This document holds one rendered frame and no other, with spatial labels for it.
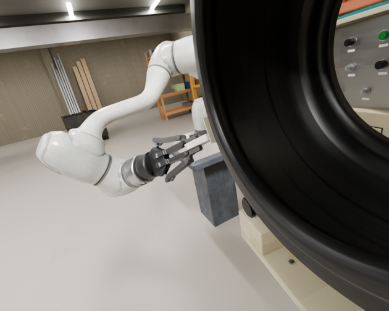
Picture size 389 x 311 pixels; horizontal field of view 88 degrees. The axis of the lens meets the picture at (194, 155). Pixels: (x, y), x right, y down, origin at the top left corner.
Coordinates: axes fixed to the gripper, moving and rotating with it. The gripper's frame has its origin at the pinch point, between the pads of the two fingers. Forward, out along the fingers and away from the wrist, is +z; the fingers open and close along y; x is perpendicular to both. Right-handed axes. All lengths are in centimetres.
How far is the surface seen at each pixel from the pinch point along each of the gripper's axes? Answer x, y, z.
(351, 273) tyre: 18.4, 20.5, 21.9
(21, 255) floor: -11, 21, -220
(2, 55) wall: -187, -645, -794
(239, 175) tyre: 8.0, 9.9, 10.3
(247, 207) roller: 0.3, 16.9, 6.0
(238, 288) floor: -64, 74, -47
